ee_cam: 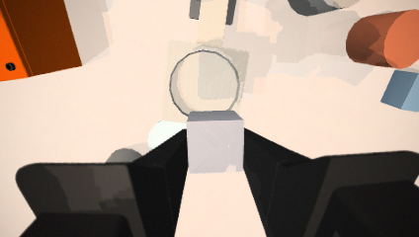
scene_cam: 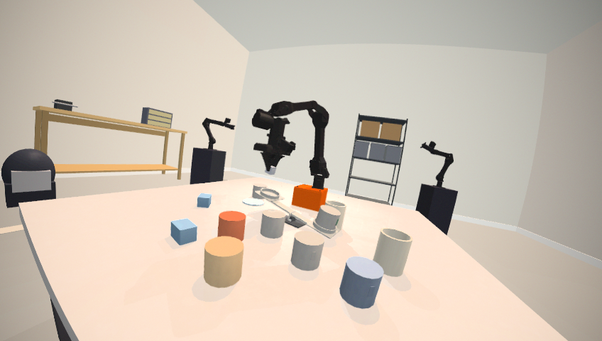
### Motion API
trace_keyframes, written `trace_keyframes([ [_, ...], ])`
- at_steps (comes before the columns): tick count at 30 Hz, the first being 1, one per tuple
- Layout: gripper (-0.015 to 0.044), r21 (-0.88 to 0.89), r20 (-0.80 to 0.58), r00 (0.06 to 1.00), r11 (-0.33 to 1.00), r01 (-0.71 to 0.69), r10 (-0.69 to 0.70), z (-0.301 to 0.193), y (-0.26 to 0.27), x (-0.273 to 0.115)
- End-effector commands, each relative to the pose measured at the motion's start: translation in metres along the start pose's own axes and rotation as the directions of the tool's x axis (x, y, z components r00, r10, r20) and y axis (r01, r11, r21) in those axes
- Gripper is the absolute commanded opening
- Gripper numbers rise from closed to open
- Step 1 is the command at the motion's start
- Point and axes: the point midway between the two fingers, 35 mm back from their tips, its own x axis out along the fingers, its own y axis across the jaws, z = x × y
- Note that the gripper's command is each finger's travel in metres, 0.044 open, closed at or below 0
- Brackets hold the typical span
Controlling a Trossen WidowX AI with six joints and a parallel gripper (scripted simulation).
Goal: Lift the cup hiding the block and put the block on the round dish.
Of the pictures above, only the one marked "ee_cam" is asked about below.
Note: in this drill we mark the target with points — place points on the light blue cube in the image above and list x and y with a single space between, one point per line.
402 92

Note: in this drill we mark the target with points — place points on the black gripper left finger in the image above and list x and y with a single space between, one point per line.
147 191

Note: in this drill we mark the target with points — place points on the orange cylinder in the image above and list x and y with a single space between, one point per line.
385 40

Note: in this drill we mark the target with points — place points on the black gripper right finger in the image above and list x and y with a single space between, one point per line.
291 191

